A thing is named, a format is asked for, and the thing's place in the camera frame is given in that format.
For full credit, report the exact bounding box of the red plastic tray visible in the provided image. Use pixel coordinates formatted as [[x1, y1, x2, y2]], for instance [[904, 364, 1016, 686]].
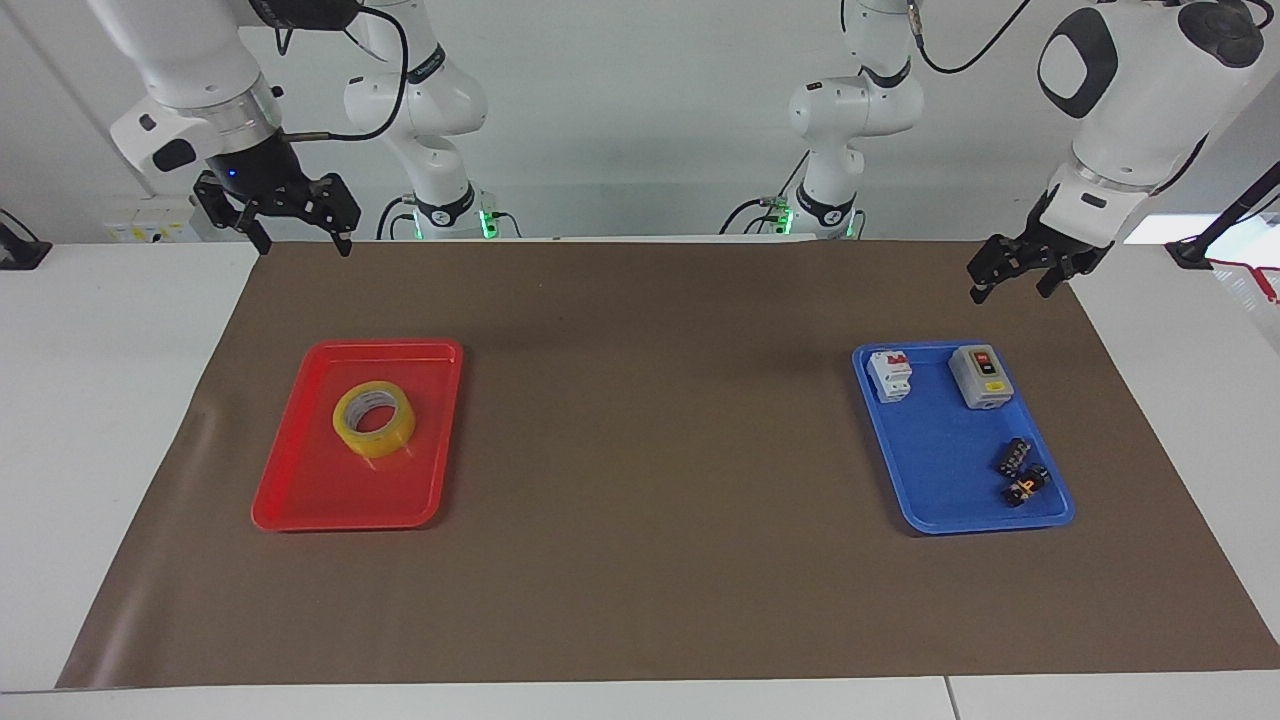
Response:
[[251, 339, 465, 533]]

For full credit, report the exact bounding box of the white circuit breaker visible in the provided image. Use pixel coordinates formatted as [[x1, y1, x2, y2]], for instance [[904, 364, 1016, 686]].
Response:
[[867, 350, 914, 405]]

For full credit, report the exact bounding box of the small black electrical part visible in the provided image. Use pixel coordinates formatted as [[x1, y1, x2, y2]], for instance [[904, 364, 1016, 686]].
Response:
[[1002, 467, 1051, 509]]

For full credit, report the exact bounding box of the black stand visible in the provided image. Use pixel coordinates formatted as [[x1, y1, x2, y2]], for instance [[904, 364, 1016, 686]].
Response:
[[1164, 158, 1280, 271], [0, 208, 53, 272]]

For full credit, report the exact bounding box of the grey switch box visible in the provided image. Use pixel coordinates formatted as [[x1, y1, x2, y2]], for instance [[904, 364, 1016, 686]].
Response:
[[948, 344, 1016, 411]]

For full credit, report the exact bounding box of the white power strip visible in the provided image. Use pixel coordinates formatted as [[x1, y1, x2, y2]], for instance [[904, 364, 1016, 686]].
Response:
[[104, 198, 199, 244]]

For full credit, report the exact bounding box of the black cable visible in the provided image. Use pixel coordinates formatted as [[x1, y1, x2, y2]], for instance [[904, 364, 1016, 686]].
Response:
[[375, 194, 417, 242], [908, 0, 1035, 76], [718, 150, 811, 237], [276, 0, 412, 143]]

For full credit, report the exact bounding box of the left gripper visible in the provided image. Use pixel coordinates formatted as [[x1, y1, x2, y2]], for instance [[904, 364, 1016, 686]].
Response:
[[966, 188, 1113, 305]]

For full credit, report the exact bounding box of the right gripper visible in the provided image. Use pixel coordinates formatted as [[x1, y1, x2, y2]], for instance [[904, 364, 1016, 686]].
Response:
[[192, 132, 363, 259]]

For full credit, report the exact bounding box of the blue plastic tray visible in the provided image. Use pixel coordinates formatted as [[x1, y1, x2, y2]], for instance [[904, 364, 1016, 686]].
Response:
[[852, 340, 1077, 536]]

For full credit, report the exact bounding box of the yellow tape roll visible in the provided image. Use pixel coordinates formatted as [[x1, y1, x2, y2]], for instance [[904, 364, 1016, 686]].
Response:
[[332, 380, 417, 460]]

